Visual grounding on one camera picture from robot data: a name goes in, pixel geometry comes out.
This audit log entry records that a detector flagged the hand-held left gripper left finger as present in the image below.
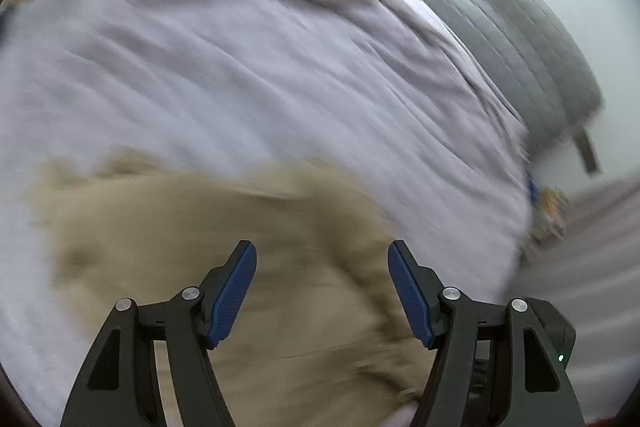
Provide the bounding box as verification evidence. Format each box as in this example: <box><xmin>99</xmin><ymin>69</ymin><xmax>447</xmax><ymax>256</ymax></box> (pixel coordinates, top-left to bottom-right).
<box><xmin>60</xmin><ymin>240</ymin><xmax>258</xmax><ymax>427</ymax></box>

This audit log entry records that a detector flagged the lavender bed sheet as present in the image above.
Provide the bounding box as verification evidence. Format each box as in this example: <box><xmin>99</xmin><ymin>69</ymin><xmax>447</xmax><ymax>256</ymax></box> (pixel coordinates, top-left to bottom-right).
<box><xmin>0</xmin><ymin>0</ymin><xmax>535</xmax><ymax>427</ymax></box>

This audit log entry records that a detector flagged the orange and blue item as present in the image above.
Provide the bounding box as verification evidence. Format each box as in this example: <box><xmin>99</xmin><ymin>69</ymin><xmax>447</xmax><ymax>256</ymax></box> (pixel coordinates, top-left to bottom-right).
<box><xmin>526</xmin><ymin>172</ymin><xmax>569</xmax><ymax>249</ymax></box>

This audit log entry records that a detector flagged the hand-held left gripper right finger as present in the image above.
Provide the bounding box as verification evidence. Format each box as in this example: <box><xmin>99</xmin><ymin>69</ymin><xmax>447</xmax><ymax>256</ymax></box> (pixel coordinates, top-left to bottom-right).
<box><xmin>388</xmin><ymin>240</ymin><xmax>586</xmax><ymax>427</ymax></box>

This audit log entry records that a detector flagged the beige padded jacket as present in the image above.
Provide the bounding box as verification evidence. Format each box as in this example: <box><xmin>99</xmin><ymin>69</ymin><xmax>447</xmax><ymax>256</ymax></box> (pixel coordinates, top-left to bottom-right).
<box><xmin>32</xmin><ymin>147</ymin><xmax>441</xmax><ymax>427</ymax></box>

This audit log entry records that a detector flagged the grey quilted headboard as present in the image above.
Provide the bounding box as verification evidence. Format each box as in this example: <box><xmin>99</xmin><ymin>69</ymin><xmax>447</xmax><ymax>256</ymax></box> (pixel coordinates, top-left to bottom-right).
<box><xmin>345</xmin><ymin>0</ymin><xmax>606</xmax><ymax>178</ymax></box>

